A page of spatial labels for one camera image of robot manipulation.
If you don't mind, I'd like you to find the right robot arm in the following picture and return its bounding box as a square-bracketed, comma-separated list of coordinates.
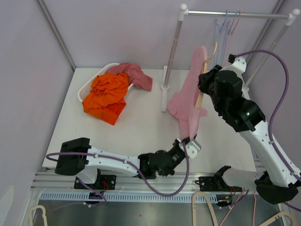
[198, 65, 301, 204]

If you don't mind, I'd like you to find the white slotted cable duct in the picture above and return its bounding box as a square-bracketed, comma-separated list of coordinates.
[39, 193, 233, 203]

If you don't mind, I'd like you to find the beige hanger at left floor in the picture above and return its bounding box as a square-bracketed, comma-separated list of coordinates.
[28, 204, 49, 226]

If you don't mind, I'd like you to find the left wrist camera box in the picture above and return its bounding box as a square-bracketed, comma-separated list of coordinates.
[185, 139, 201, 159]

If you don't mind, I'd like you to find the light pink t shirt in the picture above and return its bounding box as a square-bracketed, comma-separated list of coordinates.
[167, 46, 207, 140]

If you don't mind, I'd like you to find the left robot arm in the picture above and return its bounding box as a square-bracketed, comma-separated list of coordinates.
[55, 137, 201, 189]

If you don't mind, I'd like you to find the blue wire hanger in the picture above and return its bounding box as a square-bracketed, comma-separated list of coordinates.
[214, 10, 228, 64]
[220, 11, 238, 66]

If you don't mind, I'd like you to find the metal clothes rack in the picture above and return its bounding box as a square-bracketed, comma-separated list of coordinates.
[160, 0, 301, 112]

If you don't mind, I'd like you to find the orange t shirt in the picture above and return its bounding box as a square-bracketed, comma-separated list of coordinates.
[88, 73, 129, 108]
[82, 94, 126, 125]

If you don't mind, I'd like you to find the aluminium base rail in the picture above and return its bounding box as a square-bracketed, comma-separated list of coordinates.
[30, 170, 213, 194]

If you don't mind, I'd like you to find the dusty rose t shirt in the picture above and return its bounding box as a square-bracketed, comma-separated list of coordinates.
[106, 63, 153, 92]

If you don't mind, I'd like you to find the beige hanger at right floor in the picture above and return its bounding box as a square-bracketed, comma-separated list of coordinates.
[260, 211, 297, 226]

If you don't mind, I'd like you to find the beige hanger at floor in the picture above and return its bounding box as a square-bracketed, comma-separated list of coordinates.
[28, 204, 49, 226]
[260, 211, 297, 226]

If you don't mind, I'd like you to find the beige hanger on floor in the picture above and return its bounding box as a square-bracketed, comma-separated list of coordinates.
[191, 191, 218, 226]

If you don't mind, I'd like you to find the beige wooden hanger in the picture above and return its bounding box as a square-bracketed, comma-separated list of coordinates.
[194, 41, 217, 109]

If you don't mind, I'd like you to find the white plastic laundry basket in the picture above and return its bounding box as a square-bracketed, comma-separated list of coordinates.
[77, 63, 119, 103]

